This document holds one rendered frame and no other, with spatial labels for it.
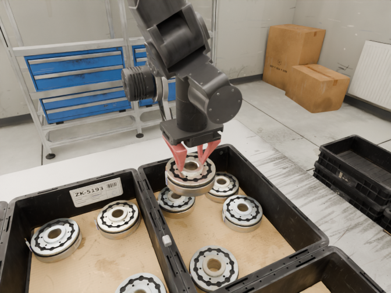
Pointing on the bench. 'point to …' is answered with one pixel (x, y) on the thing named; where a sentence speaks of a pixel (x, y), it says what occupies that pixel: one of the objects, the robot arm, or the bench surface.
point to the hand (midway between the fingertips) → (190, 163)
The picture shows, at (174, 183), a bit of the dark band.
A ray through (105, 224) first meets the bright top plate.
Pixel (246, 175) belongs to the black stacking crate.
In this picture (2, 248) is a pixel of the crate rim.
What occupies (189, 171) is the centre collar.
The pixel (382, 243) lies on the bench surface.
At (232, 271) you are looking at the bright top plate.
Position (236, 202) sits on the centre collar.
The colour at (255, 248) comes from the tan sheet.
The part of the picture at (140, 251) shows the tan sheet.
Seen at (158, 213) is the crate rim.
